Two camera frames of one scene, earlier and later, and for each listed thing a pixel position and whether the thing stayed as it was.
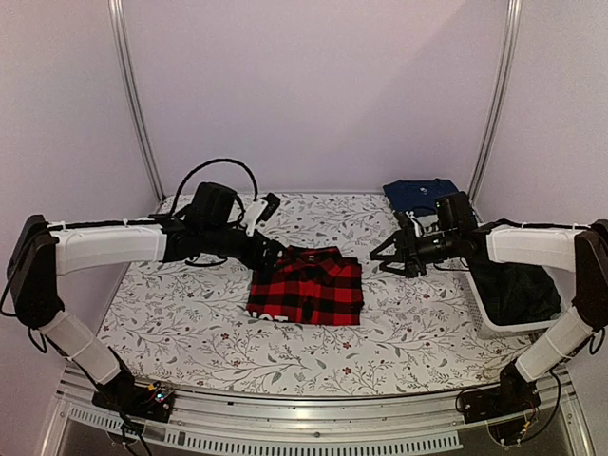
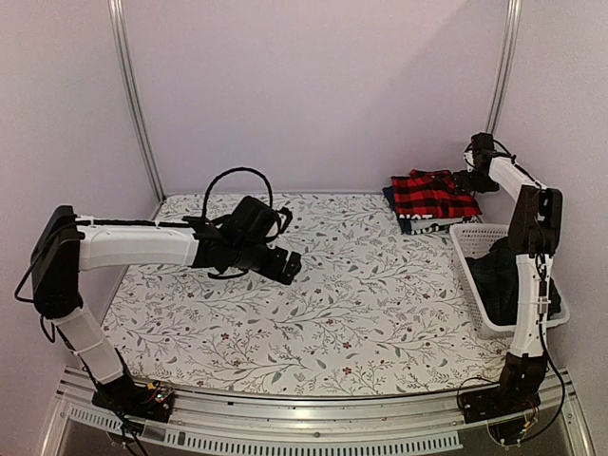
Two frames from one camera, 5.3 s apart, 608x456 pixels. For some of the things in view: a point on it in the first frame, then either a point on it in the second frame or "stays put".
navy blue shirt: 417,195 -> 424,226
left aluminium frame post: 122,49 stays put
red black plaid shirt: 310,284 -> 432,194
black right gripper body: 415,260 -> 477,181
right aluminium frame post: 498,101 stays put
